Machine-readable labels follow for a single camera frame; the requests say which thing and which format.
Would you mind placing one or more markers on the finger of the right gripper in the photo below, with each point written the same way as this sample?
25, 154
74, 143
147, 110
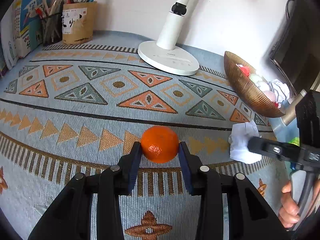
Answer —
274, 149

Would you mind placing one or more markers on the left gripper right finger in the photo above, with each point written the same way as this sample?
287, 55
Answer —
230, 205

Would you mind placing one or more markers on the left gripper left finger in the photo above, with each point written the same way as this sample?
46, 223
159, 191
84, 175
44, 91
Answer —
69, 215

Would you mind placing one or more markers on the paper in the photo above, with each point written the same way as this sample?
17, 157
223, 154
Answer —
281, 90
238, 140

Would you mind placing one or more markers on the three-ball plush dango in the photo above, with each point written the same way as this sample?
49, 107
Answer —
263, 86

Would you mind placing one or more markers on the red fish plush pouch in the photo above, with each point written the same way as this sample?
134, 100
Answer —
245, 69

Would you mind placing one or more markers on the orange tangerine back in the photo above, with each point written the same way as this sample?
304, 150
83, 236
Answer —
159, 144

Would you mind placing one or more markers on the person's right hand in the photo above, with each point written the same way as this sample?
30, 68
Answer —
288, 213

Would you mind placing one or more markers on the silver thermos bottle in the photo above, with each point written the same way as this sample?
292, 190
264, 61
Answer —
290, 112

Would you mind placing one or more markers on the green snack bag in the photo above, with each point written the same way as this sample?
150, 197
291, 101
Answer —
294, 141

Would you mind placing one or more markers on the brown ribbed bowl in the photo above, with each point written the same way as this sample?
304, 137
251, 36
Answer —
248, 92

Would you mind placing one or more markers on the black monitor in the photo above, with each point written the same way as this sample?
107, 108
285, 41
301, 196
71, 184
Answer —
296, 53

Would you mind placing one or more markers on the patterned woven table mat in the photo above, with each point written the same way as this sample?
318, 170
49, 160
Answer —
70, 109

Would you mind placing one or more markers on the white desk lamp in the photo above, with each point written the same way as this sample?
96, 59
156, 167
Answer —
163, 53

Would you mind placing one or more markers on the black mesh pen cup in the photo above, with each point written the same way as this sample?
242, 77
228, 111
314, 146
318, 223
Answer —
52, 29

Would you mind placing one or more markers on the brown paper pen holder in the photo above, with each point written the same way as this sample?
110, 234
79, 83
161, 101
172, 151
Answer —
78, 20

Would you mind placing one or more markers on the blue cover book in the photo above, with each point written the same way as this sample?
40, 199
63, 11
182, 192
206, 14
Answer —
27, 25

